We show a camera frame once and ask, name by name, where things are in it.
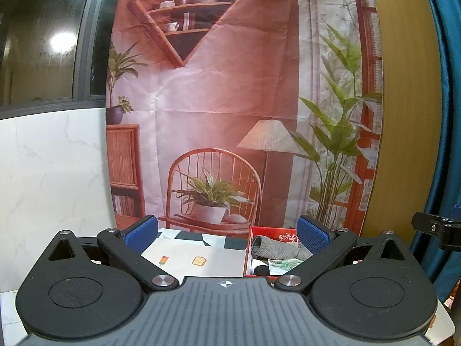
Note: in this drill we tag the teal blue curtain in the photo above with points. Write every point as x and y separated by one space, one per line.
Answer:
448 115

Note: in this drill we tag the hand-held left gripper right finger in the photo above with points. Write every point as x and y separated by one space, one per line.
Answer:
313 236

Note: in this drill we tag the grey knitted sock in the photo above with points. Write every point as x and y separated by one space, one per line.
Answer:
277 248

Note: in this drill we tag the room scene wall poster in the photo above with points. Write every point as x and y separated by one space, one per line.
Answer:
223 97

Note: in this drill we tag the green zongzi plush ornament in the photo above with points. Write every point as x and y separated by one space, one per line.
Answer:
284 263

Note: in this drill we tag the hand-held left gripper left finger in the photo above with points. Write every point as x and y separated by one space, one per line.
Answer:
144 233

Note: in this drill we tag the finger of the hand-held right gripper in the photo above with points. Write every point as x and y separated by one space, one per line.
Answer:
446 232

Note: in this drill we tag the navy blue snack packet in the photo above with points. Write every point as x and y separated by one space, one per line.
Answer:
261 271

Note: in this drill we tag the bear printed tablecloth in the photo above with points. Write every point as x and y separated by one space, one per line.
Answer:
216 259

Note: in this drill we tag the wooden wall panel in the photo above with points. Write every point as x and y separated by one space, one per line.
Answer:
407 97

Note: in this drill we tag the red strawberry cardboard box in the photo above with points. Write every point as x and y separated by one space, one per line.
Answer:
268 231

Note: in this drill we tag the dark glass window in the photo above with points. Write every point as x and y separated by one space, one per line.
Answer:
36 36

